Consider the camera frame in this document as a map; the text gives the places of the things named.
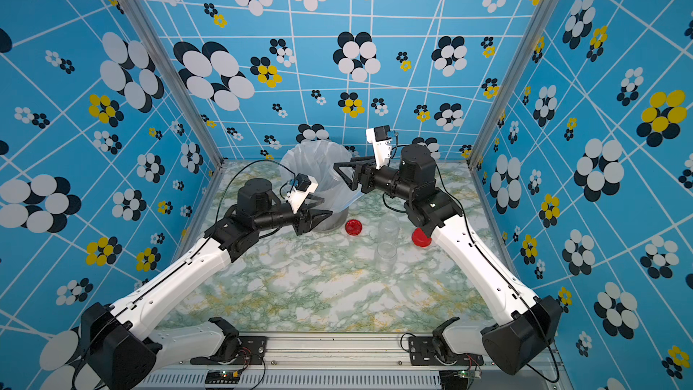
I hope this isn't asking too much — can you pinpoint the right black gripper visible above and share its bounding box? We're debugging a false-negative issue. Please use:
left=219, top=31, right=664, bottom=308
left=337, top=155, right=419, bottom=207

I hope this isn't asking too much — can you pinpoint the small red jar lid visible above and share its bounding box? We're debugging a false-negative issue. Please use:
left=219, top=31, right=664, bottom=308
left=344, top=218, right=363, bottom=237

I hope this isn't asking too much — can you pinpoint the clear jar of mung beans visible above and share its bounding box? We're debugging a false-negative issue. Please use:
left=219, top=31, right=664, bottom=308
left=377, top=217, right=400, bottom=244

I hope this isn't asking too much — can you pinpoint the tall clear jar white lid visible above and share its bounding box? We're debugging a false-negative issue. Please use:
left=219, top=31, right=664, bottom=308
left=314, top=164, right=351, bottom=213

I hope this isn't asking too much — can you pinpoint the clear jar large red lid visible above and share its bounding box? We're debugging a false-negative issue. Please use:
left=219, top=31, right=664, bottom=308
left=375, top=242, right=397, bottom=274

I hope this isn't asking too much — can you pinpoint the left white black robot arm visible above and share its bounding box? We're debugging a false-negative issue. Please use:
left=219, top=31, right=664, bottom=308
left=70, top=173, right=332, bottom=389

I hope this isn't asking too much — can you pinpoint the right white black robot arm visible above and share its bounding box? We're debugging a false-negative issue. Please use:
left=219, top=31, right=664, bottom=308
left=334, top=144, right=562, bottom=375

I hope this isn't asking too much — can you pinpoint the left green circuit board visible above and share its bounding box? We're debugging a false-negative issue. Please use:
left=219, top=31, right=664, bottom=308
left=205, top=370, right=242, bottom=386

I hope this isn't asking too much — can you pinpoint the green circuit board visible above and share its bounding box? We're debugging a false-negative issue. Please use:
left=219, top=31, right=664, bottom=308
left=439, top=370, right=481, bottom=390
left=205, top=370, right=242, bottom=386

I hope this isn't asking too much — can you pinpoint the right green circuit board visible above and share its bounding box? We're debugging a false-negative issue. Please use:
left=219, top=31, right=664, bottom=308
left=439, top=370, right=481, bottom=390

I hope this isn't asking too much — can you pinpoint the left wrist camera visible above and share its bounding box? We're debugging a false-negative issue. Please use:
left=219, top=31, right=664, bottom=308
left=286, top=173, right=319, bottom=213

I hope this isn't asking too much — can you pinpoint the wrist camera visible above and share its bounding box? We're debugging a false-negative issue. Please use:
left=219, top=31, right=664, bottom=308
left=366, top=126, right=393, bottom=170
left=286, top=173, right=319, bottom=213

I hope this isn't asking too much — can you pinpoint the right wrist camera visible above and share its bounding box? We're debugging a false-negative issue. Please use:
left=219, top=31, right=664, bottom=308
left=366, top=126, right=393, bottom=170

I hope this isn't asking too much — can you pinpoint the aluminium front frame rail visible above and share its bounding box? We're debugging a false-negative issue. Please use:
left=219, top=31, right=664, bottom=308
left=139, top=332, right=573, bottom=389

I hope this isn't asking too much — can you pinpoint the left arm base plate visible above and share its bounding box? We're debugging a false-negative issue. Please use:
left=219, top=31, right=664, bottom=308
left=189, top=336, right=269, bottom=367

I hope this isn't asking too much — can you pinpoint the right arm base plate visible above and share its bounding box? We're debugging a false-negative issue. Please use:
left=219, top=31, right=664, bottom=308
left=402, top=335, right=485, bottom=368

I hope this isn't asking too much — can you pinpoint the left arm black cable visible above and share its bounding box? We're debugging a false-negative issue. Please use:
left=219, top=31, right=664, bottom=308
left=69, top=159, right=299, bottom=390

